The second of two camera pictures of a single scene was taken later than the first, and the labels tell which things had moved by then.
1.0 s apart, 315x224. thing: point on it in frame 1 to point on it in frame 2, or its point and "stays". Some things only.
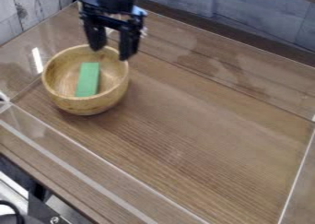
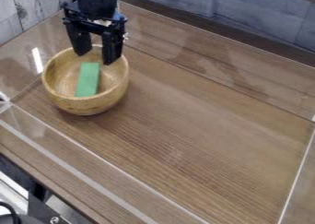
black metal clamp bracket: [39, 212] stays
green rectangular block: [87, 78] stays
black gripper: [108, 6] to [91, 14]
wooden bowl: [59, 75] stays
